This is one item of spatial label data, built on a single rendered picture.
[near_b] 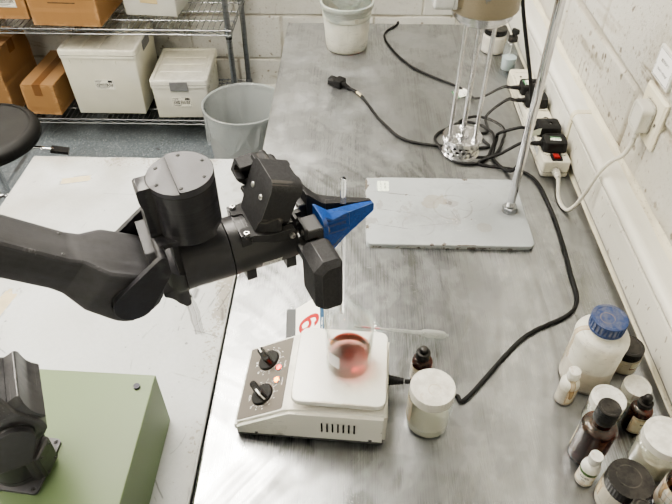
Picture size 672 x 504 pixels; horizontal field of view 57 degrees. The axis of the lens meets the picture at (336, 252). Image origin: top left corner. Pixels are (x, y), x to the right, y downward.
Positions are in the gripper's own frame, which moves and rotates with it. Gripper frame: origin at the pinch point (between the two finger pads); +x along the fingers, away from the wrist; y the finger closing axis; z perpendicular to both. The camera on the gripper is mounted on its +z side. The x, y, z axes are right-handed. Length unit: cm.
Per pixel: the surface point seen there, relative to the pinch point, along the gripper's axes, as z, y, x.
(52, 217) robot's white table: -34, 59, -33
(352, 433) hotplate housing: -31.5, -6.6, -1.7
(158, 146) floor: -125, 218, 2
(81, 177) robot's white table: -34, 70, -27
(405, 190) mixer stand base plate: -34, 38, 31
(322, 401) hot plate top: -25.7, -4.1, -4.6
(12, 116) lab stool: -60, 150, -44
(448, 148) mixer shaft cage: -19.3, 29.0, 32.9
